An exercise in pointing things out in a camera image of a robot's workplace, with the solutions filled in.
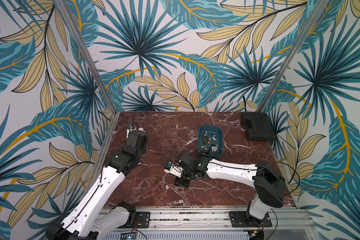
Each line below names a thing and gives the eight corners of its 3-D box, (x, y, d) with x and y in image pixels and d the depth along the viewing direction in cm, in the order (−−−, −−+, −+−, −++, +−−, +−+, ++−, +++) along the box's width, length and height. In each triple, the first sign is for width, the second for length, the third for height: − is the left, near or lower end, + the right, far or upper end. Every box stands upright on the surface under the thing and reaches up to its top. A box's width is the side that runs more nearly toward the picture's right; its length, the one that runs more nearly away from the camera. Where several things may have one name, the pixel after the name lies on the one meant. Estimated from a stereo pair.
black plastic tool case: (247, 141, 106) (250, 136, 101) (239, 117, 120) (242, 112, 116) (274, 141, 106) (278, 136, 102) (263, 117, 121) (266, 112, 116)
